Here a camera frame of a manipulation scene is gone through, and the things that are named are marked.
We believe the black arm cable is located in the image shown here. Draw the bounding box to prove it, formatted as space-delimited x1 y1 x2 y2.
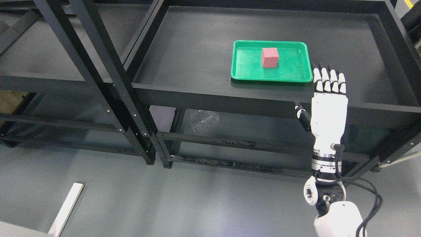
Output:
332 144 383 237

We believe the black metal shelf right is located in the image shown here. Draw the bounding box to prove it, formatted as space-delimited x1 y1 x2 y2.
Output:
124 0 420 174

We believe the green plastic tray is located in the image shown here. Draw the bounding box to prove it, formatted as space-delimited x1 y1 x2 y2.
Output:
231 40 313 83

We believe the black metal shelf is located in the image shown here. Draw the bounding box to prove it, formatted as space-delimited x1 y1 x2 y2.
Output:
124 0 420 174
1 0 166 165

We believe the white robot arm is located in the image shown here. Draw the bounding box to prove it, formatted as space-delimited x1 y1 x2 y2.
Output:
303 144 367 237

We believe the white table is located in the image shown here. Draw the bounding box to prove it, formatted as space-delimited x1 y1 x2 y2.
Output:
0 182 84 237

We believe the clear plastic bag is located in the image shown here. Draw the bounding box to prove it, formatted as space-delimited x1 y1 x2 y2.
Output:
189 109 220 135

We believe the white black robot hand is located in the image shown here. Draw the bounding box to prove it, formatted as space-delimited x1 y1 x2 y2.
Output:
294 66 348 157

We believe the pink foam block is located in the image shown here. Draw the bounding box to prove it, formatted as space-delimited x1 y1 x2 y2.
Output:
261 47 279 68

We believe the black metal shelf left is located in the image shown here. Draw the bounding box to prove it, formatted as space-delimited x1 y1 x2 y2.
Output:
1 0 166 165

